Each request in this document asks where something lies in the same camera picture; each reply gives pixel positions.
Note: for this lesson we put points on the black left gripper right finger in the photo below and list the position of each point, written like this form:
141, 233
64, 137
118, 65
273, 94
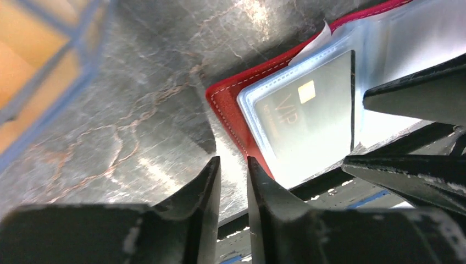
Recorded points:
285, 229

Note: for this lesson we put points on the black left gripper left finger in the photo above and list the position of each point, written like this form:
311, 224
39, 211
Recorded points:
188, 220

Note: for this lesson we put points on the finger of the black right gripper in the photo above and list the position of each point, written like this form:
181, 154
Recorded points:
422, 180
435, 94

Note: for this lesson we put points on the single black VIP card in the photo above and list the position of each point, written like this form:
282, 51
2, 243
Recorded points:
308, 121

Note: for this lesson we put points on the red leather card holder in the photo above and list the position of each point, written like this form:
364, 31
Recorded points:
390, 40

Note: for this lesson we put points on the clear acrylic card tray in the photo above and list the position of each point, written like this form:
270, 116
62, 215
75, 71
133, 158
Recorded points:
40, 73

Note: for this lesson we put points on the gold VIP card stack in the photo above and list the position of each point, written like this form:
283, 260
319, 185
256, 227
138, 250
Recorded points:
22, 58

